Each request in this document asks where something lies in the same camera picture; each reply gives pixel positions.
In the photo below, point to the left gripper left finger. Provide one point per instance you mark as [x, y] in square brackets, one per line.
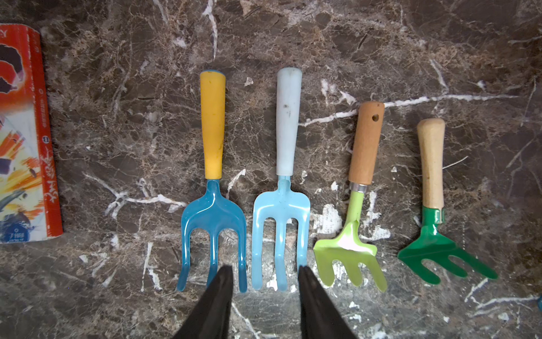
[210, 318]

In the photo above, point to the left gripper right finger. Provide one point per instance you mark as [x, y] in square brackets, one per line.
[319, 317]

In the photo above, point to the yellow handle teal fork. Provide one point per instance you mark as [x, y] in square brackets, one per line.
[212, 212]

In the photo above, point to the white handle lightblue fork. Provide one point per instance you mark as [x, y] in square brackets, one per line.
[282, 204]

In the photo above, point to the red comic book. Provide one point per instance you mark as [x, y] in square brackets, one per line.
[30, 202]

